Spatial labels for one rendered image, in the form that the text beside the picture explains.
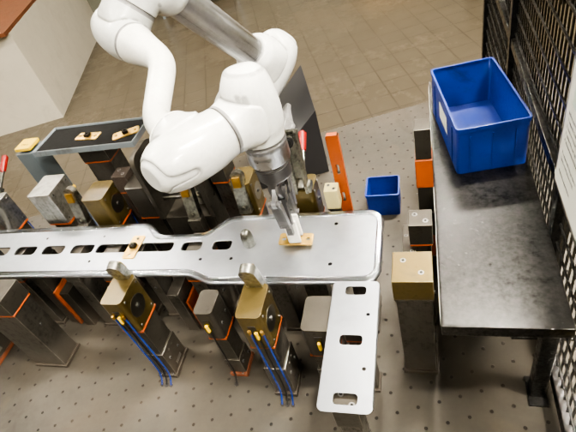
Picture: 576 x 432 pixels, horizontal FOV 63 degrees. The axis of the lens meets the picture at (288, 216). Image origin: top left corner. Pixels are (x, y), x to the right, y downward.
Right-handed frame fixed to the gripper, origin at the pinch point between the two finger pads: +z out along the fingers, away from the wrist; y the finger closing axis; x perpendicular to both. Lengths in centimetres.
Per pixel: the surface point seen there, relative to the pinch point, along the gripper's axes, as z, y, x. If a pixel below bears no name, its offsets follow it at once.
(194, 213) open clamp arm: 4.0, -11.7, -32.1
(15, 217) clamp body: 7, -17, -102
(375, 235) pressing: 5.0, -1.7, 18.8
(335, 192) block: -1.2, -10.8, 9.2
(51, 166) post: -2, -33, -92
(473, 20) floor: 102, -344, 71
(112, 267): -4.9, 15.7, -39.8
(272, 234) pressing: 4.9, -3.1, -7.3
